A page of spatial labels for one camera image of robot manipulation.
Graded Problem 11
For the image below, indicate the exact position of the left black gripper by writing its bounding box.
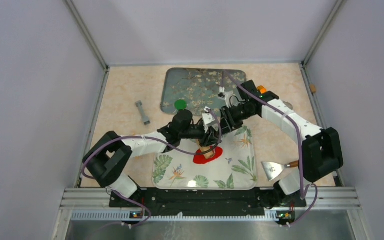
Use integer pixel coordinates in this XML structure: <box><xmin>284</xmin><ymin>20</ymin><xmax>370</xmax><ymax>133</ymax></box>
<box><xmin>179</xmin><ymin>123</ymin><xmax>221</xmax><ymax>147</ymax></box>

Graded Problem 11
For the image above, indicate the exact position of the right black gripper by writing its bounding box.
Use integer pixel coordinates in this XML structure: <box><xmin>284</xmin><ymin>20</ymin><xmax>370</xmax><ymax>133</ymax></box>
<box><xmin>217</xmin><ymin>102</ymin><xmax>256</xmax><ymax>138</ymax></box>

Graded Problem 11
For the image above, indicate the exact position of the wooden rolling pin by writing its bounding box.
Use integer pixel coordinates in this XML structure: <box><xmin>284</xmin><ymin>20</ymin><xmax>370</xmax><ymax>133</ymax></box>
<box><xmin>195</xmin><ymin>140</ymin><xmax>216</xmax><ymax>160</ymax></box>

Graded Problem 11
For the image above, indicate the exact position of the red dough piece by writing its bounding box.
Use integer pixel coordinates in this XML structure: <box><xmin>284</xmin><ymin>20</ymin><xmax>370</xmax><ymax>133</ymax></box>
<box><xmin>193</xmin><ymin>146</ymin><xmax>223</xmax><ymax>165</ymax></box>

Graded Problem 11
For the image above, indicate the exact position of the white leaf pattern tray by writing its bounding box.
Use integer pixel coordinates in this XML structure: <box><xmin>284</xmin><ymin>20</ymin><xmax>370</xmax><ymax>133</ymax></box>
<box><xmin>152</xmin><ymin>125</ymin><xmax>258</xmax><ymax>190</ymax></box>

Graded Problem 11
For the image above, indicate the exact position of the small round metal cup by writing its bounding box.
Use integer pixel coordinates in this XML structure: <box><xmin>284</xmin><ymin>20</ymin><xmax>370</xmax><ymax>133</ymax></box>
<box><xmin>283</xmin><ymin>101</ymin><xmax>294</xmax><ymax>110</ymax></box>

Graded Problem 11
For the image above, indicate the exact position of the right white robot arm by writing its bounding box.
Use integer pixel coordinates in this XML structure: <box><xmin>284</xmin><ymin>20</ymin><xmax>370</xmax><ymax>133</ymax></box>
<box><xmin>218</xmin><ymin>80</ymin><xmax>344</xmax><ymax>206</ymax></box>

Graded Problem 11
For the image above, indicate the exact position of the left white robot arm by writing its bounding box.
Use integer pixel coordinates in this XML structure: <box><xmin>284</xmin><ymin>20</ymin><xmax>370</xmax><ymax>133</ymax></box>
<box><xmin>81</xmin><ymin>108</ymin><xmax>223</xmax><ymax>188</ymax></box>

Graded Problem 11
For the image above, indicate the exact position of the green dough disc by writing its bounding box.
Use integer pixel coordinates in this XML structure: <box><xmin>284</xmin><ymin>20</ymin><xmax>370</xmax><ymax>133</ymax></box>
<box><xmin>174</xmin><ymin>99</ymin><xmax>188</xmax><ymax>111</ymax></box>

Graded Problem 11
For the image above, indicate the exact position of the orange toy carrot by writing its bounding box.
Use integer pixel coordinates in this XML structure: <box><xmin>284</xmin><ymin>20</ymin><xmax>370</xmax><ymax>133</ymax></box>
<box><xmin>257</xmin><ymin>85</ymin><xmax>267</xmax><ymax>94</ymax></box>

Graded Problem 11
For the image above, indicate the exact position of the teal blossom pattern tray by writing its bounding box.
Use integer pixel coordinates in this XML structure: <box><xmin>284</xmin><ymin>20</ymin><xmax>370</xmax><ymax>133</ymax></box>
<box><xmin>160</xmin><ymin>67</ymin><xmax>238</xmax><ymax>116</ymax></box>

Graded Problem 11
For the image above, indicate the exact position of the grey dumbbell shaped tool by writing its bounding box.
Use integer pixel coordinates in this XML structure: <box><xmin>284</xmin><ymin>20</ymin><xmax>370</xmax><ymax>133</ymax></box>
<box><xmin>135</xmin><ymin>100</ymin><xmax>151</xmax><ymax>126</ymax></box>

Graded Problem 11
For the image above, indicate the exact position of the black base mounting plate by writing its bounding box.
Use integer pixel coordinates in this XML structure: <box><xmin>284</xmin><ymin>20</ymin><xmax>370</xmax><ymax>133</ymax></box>
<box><xmin>109</xmin><ymin>187</ymin><xmax>307</xmax><ymax>217</ymax></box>

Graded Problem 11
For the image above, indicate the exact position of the small wooden block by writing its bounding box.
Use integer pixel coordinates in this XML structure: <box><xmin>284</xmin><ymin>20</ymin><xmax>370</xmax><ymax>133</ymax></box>
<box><xmin>309</xmin><ymin>84</ymin><xmax>317</xmax><ymax>94</ymax></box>

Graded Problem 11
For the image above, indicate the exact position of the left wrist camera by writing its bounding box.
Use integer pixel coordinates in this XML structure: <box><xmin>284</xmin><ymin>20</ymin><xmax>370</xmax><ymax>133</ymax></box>
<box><xmin>201</xmin><ymin>106</ymin><xmax>217</xmax><ymax>133</ymax></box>

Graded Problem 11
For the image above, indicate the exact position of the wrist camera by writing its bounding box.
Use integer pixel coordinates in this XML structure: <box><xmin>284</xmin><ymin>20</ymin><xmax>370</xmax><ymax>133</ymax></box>
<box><xmin>201</xmin><ymin>106</ymin><xmax>217</xmax><ymax>133</ymax></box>
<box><xmin>217</xmin><ymin>86</ymin><xmax>234</xmax><ymax>108</ymax></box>

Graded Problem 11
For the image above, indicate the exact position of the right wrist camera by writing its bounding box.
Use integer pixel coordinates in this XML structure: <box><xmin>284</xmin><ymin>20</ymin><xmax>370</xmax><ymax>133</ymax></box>
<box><xmin>217</xmin><ymin>86</ymin><xmax>234</xmax><ymax>108</ymax></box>

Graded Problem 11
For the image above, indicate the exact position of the metal scraper wooden handle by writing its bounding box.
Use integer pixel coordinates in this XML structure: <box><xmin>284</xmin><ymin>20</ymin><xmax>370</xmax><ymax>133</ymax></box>
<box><xmin>261</xmin><ymin>160</ymin><xmax>299</xmax><ymax>181</ymax></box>

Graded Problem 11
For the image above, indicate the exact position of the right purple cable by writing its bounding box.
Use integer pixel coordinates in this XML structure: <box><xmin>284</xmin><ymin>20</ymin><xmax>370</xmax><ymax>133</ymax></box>
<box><xmin>221</xmin><ymin>69</ymin><xmax>319</xmax><ymax>228</ymax></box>

